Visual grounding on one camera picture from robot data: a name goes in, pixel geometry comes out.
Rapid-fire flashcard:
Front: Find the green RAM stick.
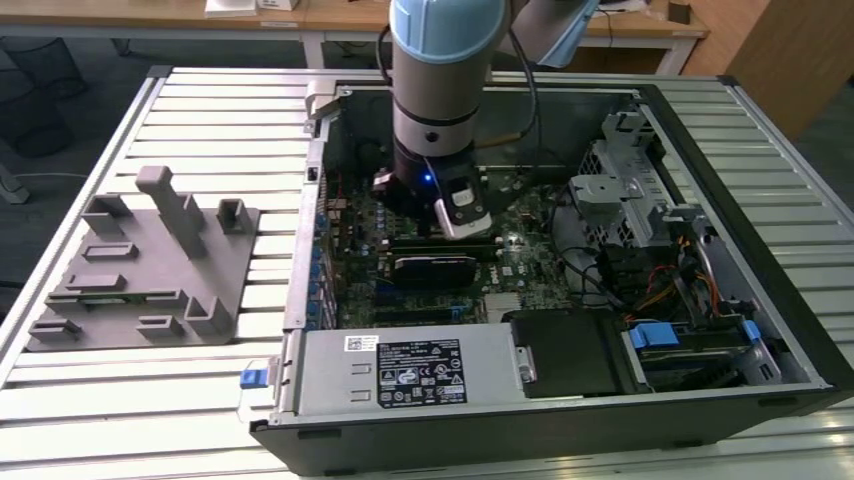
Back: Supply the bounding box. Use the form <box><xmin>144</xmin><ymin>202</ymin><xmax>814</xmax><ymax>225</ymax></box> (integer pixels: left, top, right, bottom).
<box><xmin>50</xmin><ymin>293</ymin><xmax>168</xmax><ymax>306</ymax></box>

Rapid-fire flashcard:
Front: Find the wooden cabinet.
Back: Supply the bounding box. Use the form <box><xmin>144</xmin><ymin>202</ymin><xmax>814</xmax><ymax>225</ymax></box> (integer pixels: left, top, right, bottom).
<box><xmin>683</xmin><ymin>0</ymin><xmax>854</xmax><ymax>141</ymax></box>

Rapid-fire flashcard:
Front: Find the green motherboard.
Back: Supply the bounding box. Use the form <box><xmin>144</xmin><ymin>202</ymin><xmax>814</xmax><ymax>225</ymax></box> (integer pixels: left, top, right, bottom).
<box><xmin>316</xmin><ymin>164</ymin><xmax>582</xmax><ymax>331</ymax></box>

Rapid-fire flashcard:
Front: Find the silver power supply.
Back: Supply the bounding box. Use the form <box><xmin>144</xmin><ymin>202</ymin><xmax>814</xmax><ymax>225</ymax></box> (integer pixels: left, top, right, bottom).
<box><xmin>270</xmin><ymin>322</ymin><xmax>541</xmax><ymax>420</ymax></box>

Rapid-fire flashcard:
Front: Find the black PC case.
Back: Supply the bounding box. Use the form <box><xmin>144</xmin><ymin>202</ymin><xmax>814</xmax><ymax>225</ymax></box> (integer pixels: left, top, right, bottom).
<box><xmin>236</xmin><ymin>74</ymin><xmax>854</xmax><ymax>479</ymax></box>

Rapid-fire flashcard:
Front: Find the grey parts rack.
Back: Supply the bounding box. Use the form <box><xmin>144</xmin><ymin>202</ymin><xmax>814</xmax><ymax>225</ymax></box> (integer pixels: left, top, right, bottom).
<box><xmin>26</xmin><ymin>164</ymin><xmax>263</xmax><ymax>354</ymax></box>

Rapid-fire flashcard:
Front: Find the black plastic shroud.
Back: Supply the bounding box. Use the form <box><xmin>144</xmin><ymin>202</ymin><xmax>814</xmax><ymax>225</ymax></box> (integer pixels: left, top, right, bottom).
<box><xmin>499</xmin><ymin>308</ymin><xmax>654</xmax><ymax>400</ymax></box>

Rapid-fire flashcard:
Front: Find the hard disk in blue carrier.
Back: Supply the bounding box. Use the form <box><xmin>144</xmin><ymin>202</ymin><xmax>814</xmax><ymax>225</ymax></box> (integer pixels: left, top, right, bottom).
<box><xmin>623</xmin><ymin>322</ymin><xmax>753</xmax><ymax>396</ymax></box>

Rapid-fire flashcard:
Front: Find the black mesh waste basket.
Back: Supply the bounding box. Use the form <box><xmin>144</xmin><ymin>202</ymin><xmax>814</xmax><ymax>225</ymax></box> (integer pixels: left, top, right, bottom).
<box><xmin>0</xmin><ymin>37</ymin><xmax>88</xmax><ymax>159</ymax></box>

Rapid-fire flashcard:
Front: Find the silver chipset heat sink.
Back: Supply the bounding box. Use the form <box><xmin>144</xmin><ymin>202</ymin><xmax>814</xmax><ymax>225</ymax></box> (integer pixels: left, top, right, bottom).
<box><xmin>483</xmin><ymin>293</ymin><xmax>523</xmax><ymax>315</ymax></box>

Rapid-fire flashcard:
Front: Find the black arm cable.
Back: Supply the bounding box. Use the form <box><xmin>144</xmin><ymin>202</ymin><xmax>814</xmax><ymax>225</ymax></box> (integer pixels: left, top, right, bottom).
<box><xmin>510</xmin><ymin>19</ymin><xmax>541</xmax><ymax>144</ymax></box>

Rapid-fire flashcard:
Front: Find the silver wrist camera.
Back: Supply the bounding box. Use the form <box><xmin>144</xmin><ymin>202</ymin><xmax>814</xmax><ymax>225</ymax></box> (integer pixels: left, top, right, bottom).
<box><xmin>431</xmin><ymin>158</ymin><xmax>495</xmax><ymax>242</ymax></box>

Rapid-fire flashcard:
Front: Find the coloured wire bundle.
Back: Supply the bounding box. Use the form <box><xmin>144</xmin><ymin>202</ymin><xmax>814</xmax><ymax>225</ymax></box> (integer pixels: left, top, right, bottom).
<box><xmin>623</xmin><ymin>237</ymin><xmax>733</xmax><ymax>326</ymax></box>

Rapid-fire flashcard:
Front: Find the black expansion slot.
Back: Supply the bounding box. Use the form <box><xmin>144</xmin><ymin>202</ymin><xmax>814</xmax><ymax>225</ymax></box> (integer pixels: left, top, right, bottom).
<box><xmin>371</xmin><ymin>308</ymin><xmax>450</xmax><ymax>325</ymax></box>

